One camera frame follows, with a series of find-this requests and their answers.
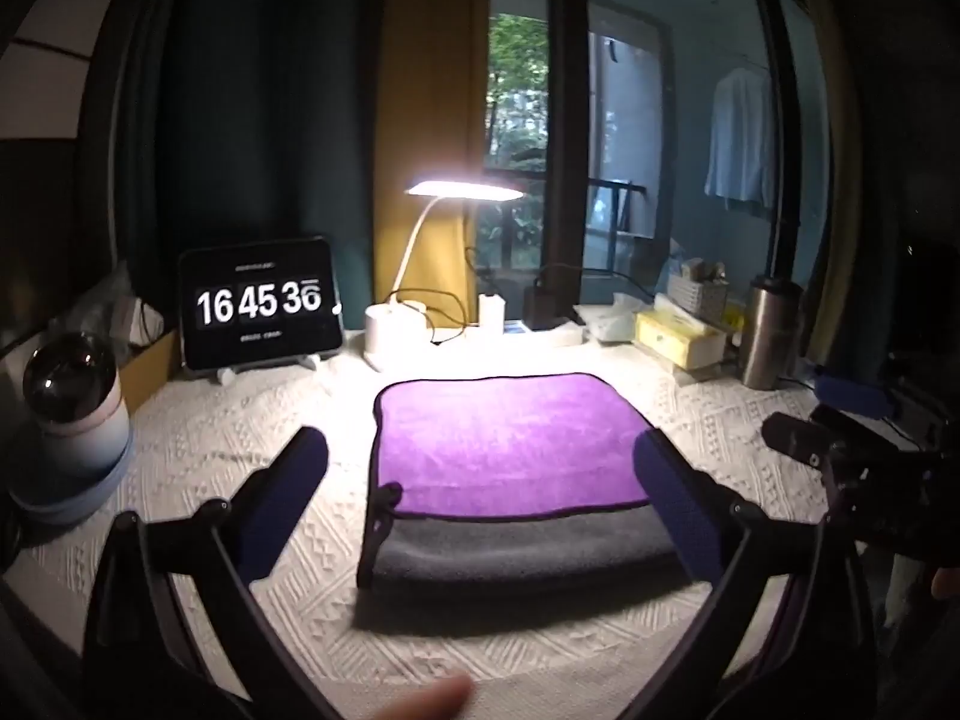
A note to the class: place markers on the dark green curtain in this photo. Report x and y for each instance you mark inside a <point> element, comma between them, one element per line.
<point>255,105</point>

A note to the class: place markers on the white power adapter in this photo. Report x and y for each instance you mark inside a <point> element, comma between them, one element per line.
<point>491,311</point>

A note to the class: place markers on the yellow curtain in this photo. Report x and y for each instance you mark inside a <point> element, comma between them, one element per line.
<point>427,90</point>

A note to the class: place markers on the white tissue pack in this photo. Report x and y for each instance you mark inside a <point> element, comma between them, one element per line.
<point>611,322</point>

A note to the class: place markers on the steel thermos bottle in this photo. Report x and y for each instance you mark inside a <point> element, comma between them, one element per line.
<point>769,337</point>

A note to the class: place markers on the white device with dark dome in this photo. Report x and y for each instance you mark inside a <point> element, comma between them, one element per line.
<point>71,397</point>

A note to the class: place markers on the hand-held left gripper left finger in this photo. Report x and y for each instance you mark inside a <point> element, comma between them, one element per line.
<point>289,491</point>

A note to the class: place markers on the dark window frame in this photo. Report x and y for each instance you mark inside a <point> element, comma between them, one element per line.
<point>566,105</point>

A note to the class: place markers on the hanging white shirt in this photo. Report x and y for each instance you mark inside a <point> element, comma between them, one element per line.
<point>742,142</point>

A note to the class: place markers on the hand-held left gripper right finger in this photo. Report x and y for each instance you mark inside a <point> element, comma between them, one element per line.
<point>675,510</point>

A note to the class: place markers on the white woven basket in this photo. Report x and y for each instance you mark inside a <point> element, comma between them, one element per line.
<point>697,289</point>

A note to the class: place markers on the black tablet clock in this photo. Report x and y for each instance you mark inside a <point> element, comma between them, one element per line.
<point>259,304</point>

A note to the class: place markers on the black box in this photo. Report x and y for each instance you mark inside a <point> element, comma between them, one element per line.
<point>547,304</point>

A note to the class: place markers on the white textured tablecloth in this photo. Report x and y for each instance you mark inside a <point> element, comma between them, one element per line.
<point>247,412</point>

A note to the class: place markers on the clear plastic bag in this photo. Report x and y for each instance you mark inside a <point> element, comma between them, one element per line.
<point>112,307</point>

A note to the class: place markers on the grey towel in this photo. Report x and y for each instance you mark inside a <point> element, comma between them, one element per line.
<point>525,551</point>

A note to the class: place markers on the white tablet stand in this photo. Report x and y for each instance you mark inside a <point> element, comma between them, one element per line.
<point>225,373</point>

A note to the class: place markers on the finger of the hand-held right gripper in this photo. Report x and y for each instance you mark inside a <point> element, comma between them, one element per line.
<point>795,439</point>
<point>855,394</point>

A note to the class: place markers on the person's left hand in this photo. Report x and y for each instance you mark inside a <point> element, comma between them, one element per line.
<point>424,699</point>

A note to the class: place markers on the white power strip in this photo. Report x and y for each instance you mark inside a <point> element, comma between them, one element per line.
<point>551,335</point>

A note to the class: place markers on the cardboard box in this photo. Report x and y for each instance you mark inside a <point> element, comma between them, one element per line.
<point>150,371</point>

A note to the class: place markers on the purple towel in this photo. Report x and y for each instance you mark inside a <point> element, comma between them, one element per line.
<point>510,442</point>

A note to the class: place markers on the white desk lamp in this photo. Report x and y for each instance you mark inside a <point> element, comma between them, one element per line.
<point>390,334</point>

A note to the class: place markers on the yellow tissue box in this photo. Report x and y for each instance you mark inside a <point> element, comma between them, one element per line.
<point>679,341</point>

